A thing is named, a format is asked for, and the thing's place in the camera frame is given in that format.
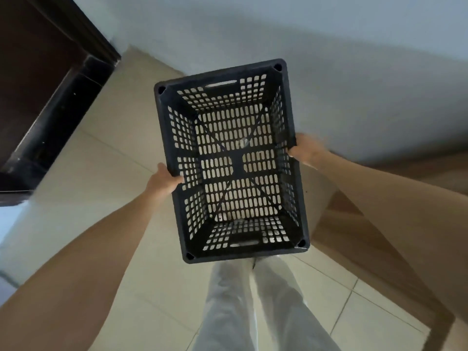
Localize person's left hand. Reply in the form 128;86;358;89
145;163;185;197

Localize person's right hand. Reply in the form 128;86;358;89
288;133;330;166

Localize black perforated plastic crate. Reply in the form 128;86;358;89
154;58;312;265

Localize person's right forearm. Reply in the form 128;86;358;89
314;151;468;351

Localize person's left forearm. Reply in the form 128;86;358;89
0;190;167;351

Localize wooden table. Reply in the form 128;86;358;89
310;151;468;351

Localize person's white trousers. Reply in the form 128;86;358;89
191;256;342;351

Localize dark wooden door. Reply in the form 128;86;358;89
0;0;122;207

